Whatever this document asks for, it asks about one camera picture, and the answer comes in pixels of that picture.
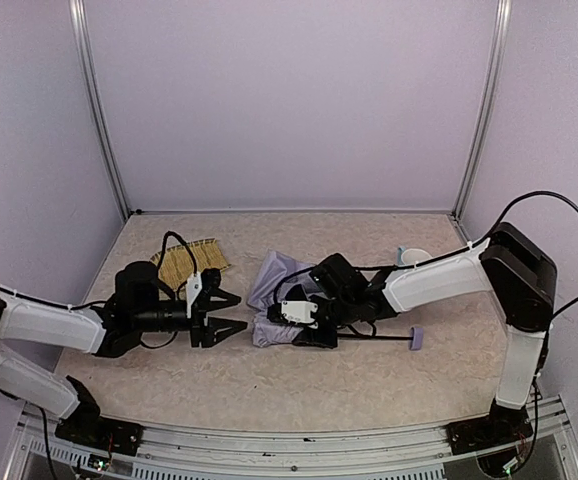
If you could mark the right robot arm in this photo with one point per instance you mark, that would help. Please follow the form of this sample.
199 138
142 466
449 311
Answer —
518 276

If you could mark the right aluminium frame post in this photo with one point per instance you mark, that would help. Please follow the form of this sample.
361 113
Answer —
486 108

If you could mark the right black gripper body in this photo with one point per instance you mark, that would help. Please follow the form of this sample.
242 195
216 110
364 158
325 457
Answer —
316 338

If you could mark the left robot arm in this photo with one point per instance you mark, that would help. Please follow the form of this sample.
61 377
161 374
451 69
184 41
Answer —
140 304

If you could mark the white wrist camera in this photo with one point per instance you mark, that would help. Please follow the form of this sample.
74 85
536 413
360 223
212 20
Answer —
294 312
197 287

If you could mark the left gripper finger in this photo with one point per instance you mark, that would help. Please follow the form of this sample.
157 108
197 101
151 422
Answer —
220 329
218 299

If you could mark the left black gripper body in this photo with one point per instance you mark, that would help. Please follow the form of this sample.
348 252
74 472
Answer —
200 315

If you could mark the front aluminium rail base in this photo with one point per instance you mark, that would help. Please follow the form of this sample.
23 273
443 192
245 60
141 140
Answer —
167 452

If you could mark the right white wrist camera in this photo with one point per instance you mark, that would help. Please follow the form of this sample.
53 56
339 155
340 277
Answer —
294 312

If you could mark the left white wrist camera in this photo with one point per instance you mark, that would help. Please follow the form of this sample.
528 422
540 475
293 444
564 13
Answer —
197 287

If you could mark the lilac folding umbrella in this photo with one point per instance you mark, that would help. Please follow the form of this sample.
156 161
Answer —
334 277

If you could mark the light blue ceramic mug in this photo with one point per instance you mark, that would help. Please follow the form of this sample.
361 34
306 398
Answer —
411 256

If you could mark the aluminium frame post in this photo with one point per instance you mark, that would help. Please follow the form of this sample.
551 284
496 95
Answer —
486 108
79 23

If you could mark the left aluminium frame post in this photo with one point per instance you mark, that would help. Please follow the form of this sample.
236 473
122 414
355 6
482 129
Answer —
79 23

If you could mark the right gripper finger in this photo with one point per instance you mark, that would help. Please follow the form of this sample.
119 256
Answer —
300 292
320 338

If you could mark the woven bamboo tray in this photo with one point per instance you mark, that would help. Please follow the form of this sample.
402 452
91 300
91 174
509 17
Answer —
177 265

